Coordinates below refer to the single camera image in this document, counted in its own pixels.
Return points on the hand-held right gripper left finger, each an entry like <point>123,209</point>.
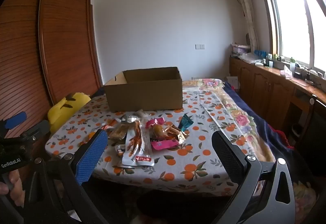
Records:
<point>92,155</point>

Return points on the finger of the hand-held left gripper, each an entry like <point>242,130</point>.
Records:
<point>16,119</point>
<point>35,129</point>

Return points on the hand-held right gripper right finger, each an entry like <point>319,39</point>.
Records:
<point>228,155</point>

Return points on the brown cardboard box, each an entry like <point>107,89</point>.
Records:
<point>142,96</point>

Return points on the person's left hand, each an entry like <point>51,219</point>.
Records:
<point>15,188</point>

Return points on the yellow plush pillow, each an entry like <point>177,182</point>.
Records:
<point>63,109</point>

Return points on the tan tofu snack packet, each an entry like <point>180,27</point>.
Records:
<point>119,132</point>

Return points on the floral blanket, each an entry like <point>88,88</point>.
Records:
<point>236,117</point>

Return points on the clear chicken feet packet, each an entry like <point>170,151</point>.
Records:
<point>137,145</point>

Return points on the dark blue blanket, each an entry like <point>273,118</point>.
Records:
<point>270,135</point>

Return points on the gold foil snack packet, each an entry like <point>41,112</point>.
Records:
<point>182,136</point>

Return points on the teal snack packet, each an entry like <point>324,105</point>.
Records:
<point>186,122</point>

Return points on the pink snack packet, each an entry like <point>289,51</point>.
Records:
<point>155,122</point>
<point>164,144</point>

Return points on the clear drumstick snack packet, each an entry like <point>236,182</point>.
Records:
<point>160,131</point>

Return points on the wooden counter cabinet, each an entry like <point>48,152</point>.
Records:
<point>262,91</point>

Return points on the dark waste bin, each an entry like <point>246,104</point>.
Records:
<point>298,133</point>

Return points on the wooden slatted wardrobe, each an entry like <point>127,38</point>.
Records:
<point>63,35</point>

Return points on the tissue box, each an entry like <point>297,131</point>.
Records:
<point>286,71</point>

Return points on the row of blue bottles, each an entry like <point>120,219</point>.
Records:
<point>260,53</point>

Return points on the wooden framed window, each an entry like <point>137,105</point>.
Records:
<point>293,23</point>

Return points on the patterned curtain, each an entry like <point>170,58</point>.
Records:
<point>245,7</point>

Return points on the white wall switch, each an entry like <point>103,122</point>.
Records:
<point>200,46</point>

